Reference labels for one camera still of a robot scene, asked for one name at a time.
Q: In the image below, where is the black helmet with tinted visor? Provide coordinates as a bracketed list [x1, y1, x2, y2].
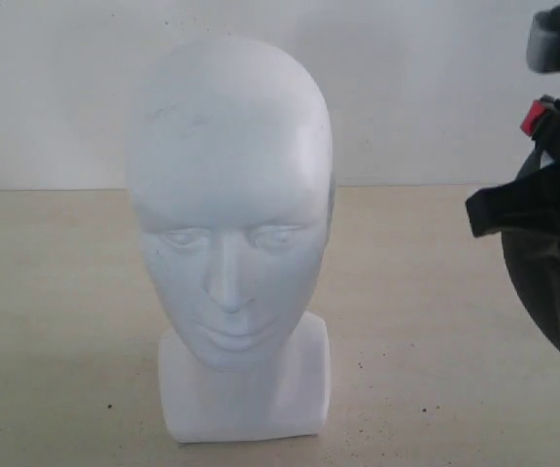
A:
[465, 95, 560, 353]

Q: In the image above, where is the white mannequin head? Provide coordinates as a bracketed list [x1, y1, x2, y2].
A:
[127, 36, 334, 443]

